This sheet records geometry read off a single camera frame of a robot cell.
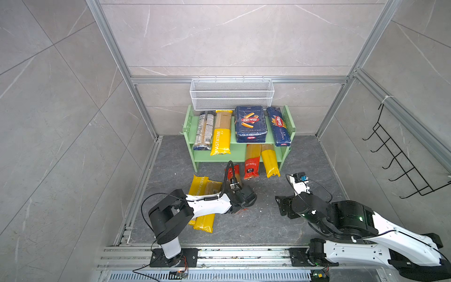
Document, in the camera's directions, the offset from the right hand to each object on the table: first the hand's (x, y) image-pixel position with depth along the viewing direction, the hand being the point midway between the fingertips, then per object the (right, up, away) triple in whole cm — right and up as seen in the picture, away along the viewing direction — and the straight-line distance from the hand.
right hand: (285, 198), depth 64 cm
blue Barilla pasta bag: (-11, +30, +16) cm, 36 cm away
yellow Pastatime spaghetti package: (-24, +26, +17) cm, 40 cm away
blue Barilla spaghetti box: (+3, +24, +13) cm, 27 cm away
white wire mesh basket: (-32, +51, +37) cm, 70 cm away
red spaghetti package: (-17, +5, +34) cm, 38 cm away
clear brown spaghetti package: (-33, +27, +17) cm, 46 cm away
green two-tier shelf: (-16, +18, +29) cm, 38 cm away
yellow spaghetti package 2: (-36, -1, +30) cm, 47 cm away
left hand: (-12, -8, +23) cm, 27 cm away
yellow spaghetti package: (0, +13, +23) cm, 27 cm away
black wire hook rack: (+46, +16, +4) cm, 49 cm away
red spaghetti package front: (-10, +12, +23) cm, 28 cm away
